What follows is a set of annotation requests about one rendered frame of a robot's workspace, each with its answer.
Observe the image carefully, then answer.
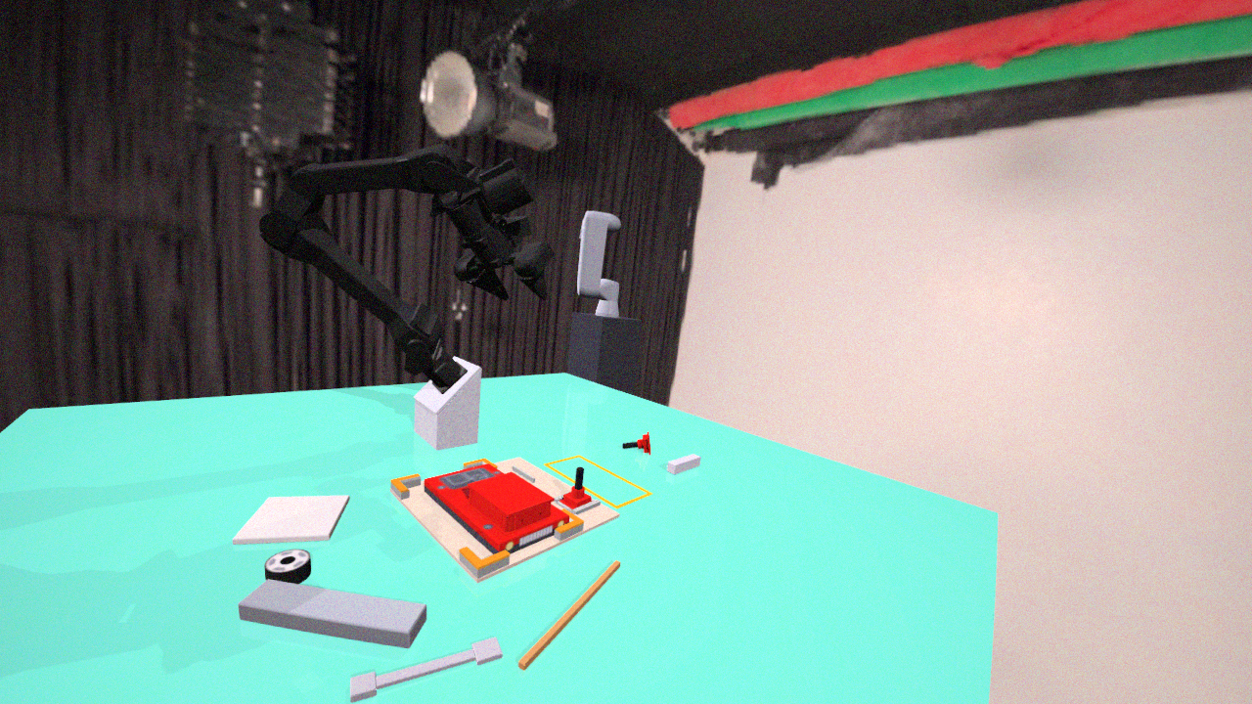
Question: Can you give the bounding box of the orange thin bar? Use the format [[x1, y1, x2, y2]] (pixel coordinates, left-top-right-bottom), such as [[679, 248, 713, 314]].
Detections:
[[518, 560, 621, 671]]

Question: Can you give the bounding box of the white flat square panel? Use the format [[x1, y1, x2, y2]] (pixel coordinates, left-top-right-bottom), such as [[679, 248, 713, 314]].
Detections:
[[233, 495, 349, 545]]

